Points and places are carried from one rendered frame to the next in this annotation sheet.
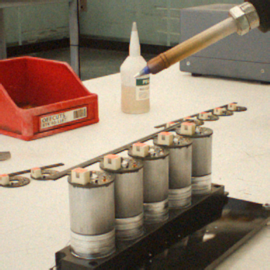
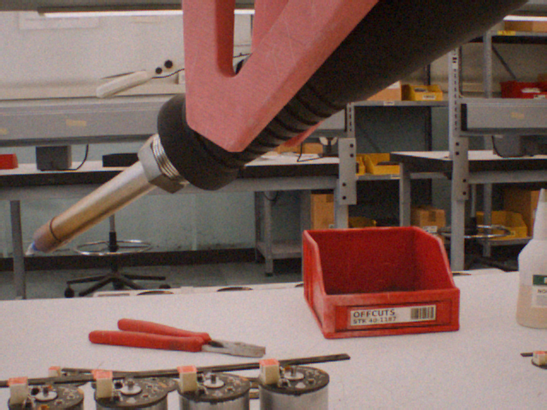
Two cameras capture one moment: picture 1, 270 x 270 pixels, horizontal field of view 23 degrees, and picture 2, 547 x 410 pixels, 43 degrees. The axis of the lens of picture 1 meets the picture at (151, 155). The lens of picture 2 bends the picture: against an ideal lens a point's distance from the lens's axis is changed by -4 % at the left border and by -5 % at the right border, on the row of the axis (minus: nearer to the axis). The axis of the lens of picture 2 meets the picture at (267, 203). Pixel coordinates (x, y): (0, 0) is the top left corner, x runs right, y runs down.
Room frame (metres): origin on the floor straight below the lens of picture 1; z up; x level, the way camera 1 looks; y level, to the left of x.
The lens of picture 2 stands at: (0.26, -0.19, 0.90)
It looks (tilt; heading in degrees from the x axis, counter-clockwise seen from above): 6 degrees down; 45
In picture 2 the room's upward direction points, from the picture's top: 1 degrees counter-clockwise
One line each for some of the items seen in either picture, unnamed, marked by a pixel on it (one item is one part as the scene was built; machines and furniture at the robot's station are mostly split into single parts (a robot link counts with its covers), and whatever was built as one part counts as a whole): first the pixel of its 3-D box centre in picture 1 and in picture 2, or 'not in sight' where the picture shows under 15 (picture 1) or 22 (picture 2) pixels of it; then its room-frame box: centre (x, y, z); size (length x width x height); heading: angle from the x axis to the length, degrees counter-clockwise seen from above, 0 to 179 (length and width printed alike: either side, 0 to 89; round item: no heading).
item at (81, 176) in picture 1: (81, 175); not in sight; (0.33, 0.04, 0.82); 0.01 x 0.01 x 0.01; 57
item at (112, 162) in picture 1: (113, 162); (21, 389); (0.35, 0.02, 0.82); 0.01 x 0.01 x 0.01; 57
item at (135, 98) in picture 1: (135, 67); (541, 256); (0.75, 0.02, 0.80); 0.03 x 0.03 x 0.10
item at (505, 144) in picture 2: not in sight; (514, 144); (2.97, 1.08, 0.80); 0.15 x 0.12 x 0.10; 73
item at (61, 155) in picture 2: not in sight; (54, 156); (1.52, 2.14, 0.80); 0.15 x 0.12 x 0.10; 55
